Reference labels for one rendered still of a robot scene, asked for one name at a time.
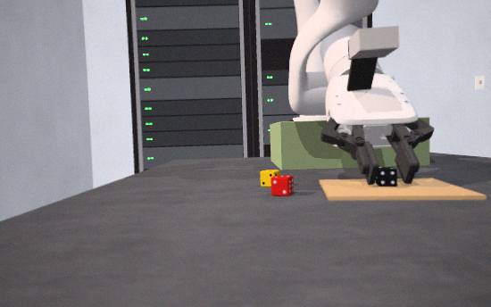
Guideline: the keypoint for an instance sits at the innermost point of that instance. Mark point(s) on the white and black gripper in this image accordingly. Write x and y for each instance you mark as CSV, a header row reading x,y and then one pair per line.
x,y
377,110

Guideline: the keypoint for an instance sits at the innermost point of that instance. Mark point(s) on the yellow die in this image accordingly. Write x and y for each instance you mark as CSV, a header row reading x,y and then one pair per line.
x,y
266,176

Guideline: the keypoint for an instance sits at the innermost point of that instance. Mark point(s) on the red die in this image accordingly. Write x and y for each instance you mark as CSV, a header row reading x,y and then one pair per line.
x,y
282,185

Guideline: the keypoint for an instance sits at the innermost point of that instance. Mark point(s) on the tan flat mat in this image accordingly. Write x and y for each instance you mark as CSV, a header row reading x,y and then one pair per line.
x,y
419,189

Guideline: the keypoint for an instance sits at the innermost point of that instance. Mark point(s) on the black die with white pips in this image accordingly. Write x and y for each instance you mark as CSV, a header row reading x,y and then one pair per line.
x,y
387,177

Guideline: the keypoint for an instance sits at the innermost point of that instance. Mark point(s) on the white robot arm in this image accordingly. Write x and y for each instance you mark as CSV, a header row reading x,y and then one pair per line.
x,y
307,80

